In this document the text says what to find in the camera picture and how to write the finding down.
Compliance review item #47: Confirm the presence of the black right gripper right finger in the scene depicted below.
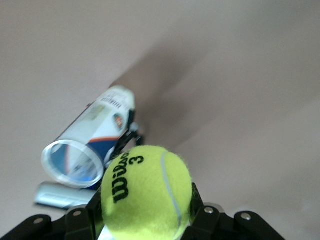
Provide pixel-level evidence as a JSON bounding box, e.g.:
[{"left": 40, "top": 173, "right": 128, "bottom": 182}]
[{"left": 182, "top": 182, "right": 286, "bottom": 240}]

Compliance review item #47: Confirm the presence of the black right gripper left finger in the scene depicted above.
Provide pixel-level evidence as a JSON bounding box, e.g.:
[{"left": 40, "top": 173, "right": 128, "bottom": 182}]
[{"left": 0, "top": 189, "right": 105, "bottom": 240}]

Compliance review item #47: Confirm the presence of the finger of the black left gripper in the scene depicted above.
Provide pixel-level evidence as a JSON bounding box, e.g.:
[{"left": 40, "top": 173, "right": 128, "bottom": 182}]
[{"left": 107, "top": 108, "right": 145, "bottom": 167}]

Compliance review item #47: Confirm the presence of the clear printed tennis ball can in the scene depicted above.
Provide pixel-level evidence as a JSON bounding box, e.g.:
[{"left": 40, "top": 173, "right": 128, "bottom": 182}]
[{"left": 41, "top": 84, "right": 137, "bottom": 190}]

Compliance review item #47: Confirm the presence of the yellow Wilson print tennis ball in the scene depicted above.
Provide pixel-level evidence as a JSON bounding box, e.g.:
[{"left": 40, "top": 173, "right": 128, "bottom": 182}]
[{"left": 99, "top": 144, "right": 195, "bottom": 240}]

